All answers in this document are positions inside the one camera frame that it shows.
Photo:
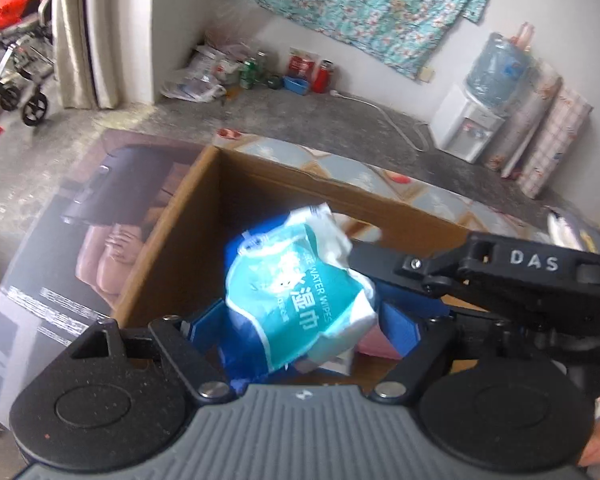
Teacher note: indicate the pink bottle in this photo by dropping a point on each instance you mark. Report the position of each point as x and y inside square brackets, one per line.
[526, 35]

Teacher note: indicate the large printed cardboard box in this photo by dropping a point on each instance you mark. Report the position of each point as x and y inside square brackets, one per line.
[55, 235]

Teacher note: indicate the teal wet wipes packet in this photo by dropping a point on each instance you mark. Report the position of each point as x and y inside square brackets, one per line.
[290, 290]

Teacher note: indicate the checked rolled mat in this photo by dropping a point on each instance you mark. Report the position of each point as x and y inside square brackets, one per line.
[560, 145]

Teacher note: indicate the blue basin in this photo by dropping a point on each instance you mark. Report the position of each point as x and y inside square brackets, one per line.
[296, 86]

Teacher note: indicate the beige curtain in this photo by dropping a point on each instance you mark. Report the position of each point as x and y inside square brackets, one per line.
[80, 35]

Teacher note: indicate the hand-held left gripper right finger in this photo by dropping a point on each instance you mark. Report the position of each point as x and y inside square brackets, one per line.
[397, 327]

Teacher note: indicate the white water dispenser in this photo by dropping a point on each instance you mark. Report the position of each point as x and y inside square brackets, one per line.
[455, 120]

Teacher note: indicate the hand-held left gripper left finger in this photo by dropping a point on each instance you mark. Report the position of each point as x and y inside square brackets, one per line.
[202, 330]

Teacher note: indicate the brown cardboard box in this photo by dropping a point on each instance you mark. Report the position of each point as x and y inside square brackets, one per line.
[190, 240]

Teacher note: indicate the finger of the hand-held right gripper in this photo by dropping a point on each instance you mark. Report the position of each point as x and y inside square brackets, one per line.
[390, 267]

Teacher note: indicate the red thermos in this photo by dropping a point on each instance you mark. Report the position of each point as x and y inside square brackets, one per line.
[323, 77]

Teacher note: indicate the wheelchair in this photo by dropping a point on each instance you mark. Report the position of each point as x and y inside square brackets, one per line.
[25, 67]

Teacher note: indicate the blue water bottle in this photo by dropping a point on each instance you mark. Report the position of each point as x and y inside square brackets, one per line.
[500, 70]

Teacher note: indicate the pile of plastic bags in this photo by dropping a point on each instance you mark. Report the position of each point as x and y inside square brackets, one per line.
[205, 70]

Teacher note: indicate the floral rolled mat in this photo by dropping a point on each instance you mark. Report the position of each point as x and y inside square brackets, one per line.
[530, 120]

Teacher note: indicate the red box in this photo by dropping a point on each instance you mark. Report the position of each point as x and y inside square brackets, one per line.
[301, 65]

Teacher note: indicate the wall socket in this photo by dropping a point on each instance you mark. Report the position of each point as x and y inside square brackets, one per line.
[425, 74]

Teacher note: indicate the teal floral wall cloth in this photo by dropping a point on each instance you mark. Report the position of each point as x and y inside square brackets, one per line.
[370, 5]

